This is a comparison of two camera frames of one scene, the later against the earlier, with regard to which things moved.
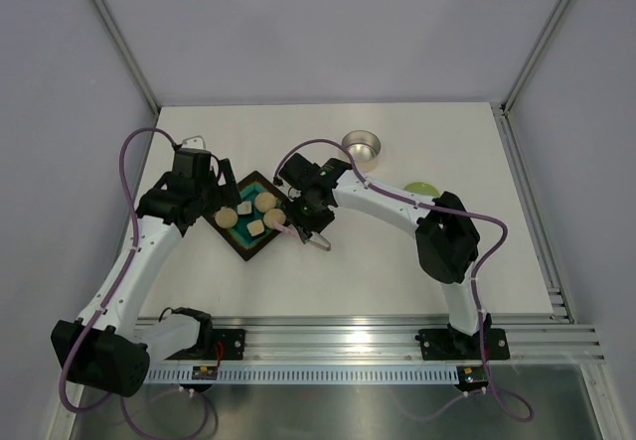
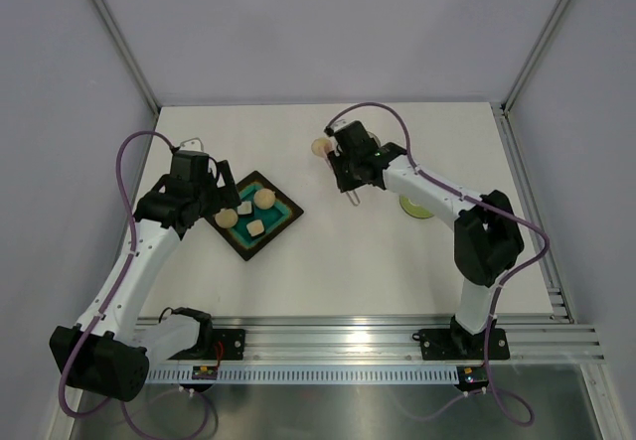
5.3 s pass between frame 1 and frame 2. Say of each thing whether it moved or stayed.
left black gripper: stayed
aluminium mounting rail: stayed
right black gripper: moved
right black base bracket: stayed
